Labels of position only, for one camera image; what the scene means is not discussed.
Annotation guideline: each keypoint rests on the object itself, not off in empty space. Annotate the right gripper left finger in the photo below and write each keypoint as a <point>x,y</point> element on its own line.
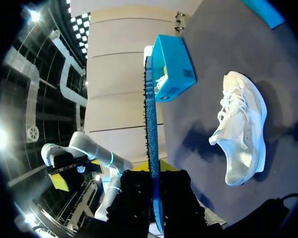
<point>131,203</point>

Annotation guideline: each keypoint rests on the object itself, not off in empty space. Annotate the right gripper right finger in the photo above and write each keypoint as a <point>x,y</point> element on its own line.
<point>178,198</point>

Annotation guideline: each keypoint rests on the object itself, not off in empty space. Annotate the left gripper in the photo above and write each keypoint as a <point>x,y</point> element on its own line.
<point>67,161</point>

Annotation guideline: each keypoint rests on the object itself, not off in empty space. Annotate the blue and black insole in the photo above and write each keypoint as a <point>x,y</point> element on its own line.
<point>152,129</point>

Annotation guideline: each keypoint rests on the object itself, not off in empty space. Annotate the white sneaker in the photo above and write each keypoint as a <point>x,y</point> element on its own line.
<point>243,134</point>
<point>162,81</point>

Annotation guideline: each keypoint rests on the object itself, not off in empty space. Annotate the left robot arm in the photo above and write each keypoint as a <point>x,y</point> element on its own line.
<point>89,146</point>

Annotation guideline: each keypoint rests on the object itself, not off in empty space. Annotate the teal shoebox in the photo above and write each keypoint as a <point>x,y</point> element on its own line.
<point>265,11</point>
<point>173,59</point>

